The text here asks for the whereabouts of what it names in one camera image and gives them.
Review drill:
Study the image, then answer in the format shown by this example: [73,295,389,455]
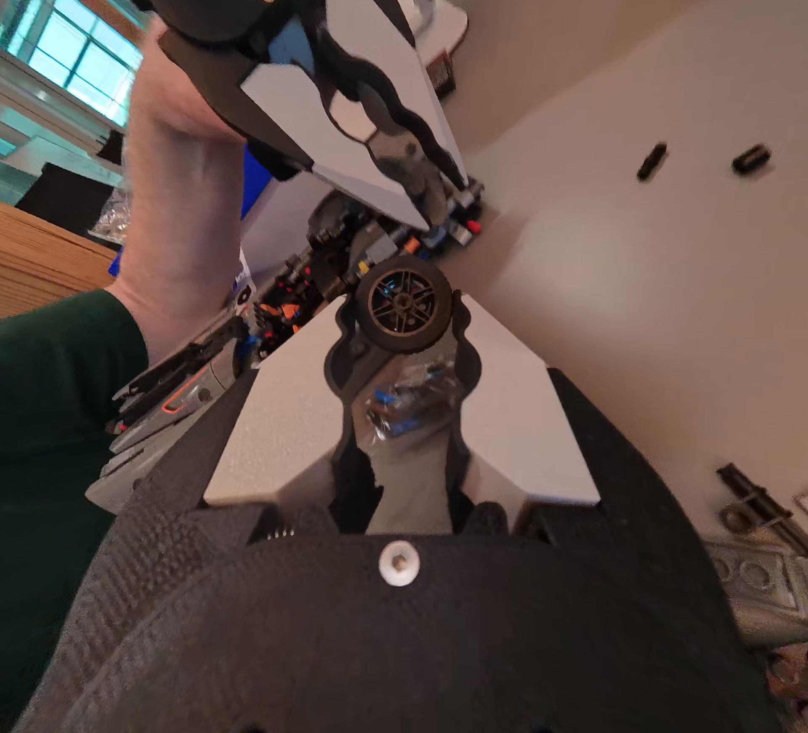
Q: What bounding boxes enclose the black lego axles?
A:
[716,463,808,547]

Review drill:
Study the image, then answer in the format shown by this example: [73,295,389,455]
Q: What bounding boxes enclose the black lego bracket piece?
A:
[731,144,773,176]

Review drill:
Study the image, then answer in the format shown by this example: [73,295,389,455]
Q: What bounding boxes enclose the person's left hand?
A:
[129,18,248,144]

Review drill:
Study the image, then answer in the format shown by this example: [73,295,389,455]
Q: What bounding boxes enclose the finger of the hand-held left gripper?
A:
[314,0,470,192]
[240,61,435,230]

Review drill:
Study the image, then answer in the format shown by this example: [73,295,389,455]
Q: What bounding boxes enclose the white printed box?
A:
[230,247,256,311]

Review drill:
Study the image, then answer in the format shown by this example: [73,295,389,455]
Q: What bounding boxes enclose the grey studded lego plate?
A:
[704,540,808,648]

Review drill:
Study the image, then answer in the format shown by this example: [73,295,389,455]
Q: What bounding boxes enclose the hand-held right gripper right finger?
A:
[444,293,601,534]

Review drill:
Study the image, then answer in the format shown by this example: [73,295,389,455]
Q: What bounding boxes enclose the black spoked lego wheel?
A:
[353,254,454,355]

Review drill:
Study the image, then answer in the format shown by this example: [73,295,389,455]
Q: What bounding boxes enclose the white rounded board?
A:
[404,0,469,67]

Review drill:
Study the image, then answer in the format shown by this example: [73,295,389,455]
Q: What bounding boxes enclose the black lego pin connector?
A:
[635,141,669,183]

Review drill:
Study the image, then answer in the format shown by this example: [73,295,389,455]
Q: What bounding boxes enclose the clear bag of lego parts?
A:
[356,354,466,451]

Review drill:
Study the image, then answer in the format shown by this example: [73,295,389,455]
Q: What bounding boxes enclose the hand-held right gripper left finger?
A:
[203,296,383,534]

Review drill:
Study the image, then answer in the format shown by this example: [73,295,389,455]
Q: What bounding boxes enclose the mottled brown object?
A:
[767,645,808,733]

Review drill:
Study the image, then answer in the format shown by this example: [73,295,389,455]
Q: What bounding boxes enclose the wooden side table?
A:
[0,203,124,318]

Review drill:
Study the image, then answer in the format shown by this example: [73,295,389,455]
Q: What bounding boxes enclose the grey and black lego car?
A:
[85,174,488,516]

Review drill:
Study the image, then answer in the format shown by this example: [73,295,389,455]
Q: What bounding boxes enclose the person's left forearm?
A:
[0,114,248,733]

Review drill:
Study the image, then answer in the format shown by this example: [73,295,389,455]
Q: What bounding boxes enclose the window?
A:
[0,0,147,143]

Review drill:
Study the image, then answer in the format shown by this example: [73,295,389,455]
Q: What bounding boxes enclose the clear plastic bag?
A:
[88,190,133,241]

